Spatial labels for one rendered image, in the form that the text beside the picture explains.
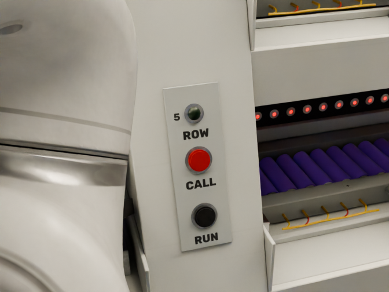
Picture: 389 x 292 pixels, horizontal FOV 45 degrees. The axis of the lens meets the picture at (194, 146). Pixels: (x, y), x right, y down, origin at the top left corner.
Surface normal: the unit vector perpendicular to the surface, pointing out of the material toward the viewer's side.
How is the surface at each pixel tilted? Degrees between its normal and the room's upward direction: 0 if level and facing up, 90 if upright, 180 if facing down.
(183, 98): 90
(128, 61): 102
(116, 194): 88
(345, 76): 108
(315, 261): 18
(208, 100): 90
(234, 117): 90
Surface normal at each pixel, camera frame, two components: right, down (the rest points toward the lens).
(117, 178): 0.97, 0.00
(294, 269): -0.02, -0.87
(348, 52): 0.27, 0.48
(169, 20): 0.25, 0.18
